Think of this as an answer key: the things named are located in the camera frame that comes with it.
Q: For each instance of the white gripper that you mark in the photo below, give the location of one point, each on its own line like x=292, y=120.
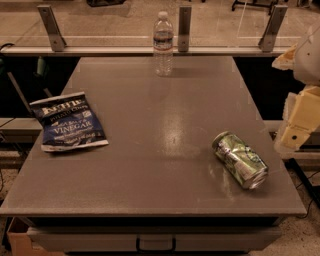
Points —
x=309, y=59

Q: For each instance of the clear plastic water bottle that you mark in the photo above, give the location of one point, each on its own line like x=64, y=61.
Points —
x=163, y=35

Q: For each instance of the green soda can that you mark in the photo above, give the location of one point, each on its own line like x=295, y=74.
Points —
x=245, y=165

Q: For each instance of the blue kettle chips bag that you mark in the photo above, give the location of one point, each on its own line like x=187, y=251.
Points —
x=68, y=123

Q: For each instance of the cardboard box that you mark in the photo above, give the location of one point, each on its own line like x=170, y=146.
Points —
x=21, y=244

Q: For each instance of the right metal bracket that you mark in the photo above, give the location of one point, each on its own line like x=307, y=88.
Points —
x=267, y=42

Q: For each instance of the metal bracket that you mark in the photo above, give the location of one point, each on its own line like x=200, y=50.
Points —
x=56, y=40
x=267, y=42
x=184, y=28

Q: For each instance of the middle metal bracket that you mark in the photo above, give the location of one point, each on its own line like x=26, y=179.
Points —
x=184, y=28

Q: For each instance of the metal rail bar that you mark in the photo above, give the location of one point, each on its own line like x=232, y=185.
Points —
x=129, y=51

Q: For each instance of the left metal bracket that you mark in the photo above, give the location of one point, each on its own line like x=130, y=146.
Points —
x=56, y=40

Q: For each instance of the grey drawer with handle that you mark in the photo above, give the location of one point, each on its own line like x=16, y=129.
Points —
x=183, y=240

